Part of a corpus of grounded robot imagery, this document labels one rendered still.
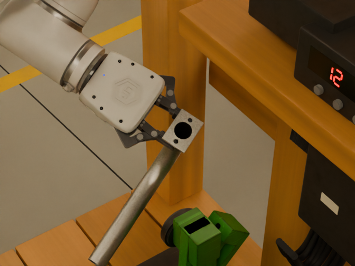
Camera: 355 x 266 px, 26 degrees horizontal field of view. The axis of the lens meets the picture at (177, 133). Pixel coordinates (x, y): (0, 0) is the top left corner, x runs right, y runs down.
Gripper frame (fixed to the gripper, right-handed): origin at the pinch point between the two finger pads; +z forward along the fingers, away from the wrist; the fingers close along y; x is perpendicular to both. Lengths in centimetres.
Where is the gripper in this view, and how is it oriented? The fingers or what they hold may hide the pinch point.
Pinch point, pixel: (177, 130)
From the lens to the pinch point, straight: 116.7
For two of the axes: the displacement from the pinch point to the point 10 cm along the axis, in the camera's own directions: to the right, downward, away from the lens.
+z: 8.3, 5.6, -0.2
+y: 5.5, -8.1, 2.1
